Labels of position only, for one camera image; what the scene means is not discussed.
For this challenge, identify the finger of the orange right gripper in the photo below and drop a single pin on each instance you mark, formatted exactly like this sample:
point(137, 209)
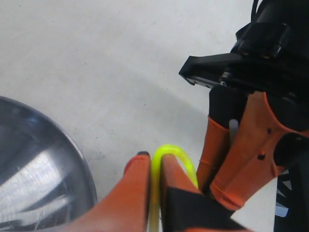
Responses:
point(273, 133)
point(225, 104)

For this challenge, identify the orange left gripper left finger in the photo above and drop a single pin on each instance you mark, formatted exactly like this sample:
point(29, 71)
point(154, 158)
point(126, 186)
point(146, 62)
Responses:
point(125, 208)

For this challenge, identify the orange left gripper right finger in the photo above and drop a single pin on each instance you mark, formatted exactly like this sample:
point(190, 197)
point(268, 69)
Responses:
point(185, 209)

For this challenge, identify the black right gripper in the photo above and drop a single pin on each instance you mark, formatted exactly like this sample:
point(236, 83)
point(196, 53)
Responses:
point(294, 194)

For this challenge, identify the neon yellow-green flexible tube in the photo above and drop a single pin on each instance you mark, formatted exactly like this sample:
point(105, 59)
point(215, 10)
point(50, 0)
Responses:
point(155, 219)

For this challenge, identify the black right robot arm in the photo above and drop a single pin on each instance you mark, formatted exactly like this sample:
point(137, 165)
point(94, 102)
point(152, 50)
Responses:
point(272, 12)

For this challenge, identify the round stainless steel plate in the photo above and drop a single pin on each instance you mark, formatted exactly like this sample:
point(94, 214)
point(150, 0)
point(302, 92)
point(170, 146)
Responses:
point(45, 182)

